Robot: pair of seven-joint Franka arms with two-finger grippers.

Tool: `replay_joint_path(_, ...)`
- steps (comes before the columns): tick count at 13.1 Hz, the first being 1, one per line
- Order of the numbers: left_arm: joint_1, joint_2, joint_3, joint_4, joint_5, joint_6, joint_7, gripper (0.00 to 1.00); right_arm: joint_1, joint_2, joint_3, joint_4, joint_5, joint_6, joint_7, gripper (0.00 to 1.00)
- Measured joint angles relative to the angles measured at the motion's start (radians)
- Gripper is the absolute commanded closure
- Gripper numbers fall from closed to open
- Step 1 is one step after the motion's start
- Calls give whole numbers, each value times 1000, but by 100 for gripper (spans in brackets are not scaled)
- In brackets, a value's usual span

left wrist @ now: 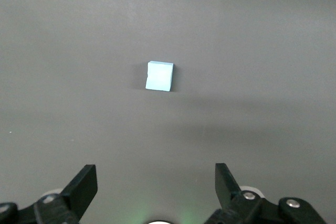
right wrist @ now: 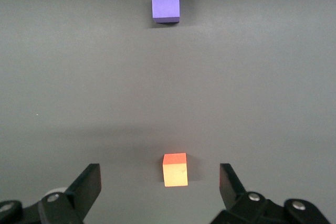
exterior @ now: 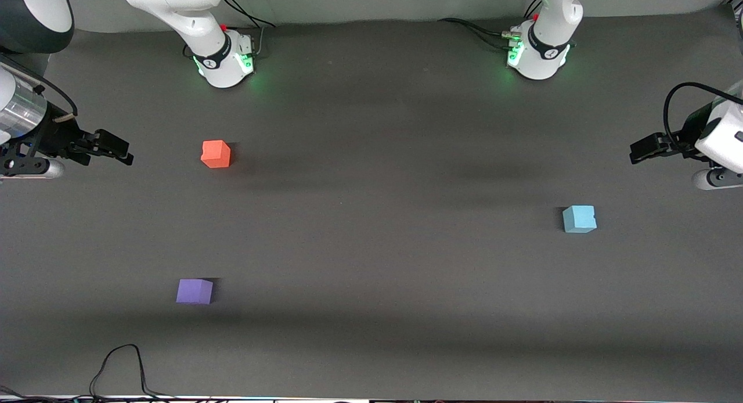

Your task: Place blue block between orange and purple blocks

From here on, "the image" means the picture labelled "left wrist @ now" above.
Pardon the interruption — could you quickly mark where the light blue foam block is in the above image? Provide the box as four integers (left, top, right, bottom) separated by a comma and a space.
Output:
145, 60, 175, 92

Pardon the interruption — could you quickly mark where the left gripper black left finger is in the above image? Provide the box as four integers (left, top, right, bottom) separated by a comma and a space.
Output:
0, 164, 98, 224

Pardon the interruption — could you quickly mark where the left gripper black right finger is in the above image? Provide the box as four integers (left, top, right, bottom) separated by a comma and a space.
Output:
203, 163, 328, 224

